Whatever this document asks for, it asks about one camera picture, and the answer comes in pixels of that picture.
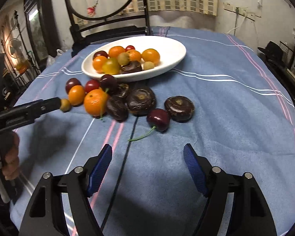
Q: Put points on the purple plum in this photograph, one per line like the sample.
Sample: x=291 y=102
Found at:
x=71 y=83

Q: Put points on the person's left hand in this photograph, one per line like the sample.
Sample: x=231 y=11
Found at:
x=9 y=145

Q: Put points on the orange with green stem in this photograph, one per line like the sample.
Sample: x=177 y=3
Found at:
x=134 y=55

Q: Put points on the dark wooden cabinet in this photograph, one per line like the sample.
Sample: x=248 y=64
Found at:
x=42 y=30

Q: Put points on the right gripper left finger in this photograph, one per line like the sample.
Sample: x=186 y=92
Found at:
x=44 y=214

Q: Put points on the big orange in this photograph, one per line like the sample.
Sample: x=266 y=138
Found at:
x=95 y=102

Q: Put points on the dark red cherry with stem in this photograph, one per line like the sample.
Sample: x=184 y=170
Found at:
x=158 y=119

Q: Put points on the blue striped tablecloth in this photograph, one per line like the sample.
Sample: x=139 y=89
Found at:
x=244 y=121

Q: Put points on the standing fan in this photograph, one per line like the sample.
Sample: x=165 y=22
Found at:
x=15 y=48

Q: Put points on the small orange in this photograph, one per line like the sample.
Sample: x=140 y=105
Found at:
x=76 y=95

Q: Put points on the dark water chestnut piece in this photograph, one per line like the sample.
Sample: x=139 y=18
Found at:
x=116 y=108

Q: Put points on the small yellowish longan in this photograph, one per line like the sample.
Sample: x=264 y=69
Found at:
x=123 y=59

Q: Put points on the wall power strip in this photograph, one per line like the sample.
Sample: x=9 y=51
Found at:
x=243 y=11

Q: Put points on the white oval plate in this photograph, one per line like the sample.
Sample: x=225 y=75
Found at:
x=171 y=52

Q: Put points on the large orange mandarin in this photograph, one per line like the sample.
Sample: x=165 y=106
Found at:
x=115 y=51

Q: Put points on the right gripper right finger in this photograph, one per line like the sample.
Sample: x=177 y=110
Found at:
x=250 y=213

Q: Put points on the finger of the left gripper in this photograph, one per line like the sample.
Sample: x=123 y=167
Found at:
x=35 y=109

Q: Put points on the black embroidered round screen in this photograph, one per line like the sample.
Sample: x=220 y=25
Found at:
x=93 y=21

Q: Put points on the pale longan in plate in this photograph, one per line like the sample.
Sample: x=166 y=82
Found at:
x=148 y=65

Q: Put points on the green-yellow tomato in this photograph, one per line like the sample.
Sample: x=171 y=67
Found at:
x=111 y=66

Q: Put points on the red cherry tomato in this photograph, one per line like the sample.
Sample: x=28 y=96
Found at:
x=129 y=47

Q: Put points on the clear plastic bag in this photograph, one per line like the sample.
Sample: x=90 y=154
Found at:
x=51 y=60

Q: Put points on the small yellow-orange tomato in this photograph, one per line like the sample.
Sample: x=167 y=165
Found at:
x=151 y=55

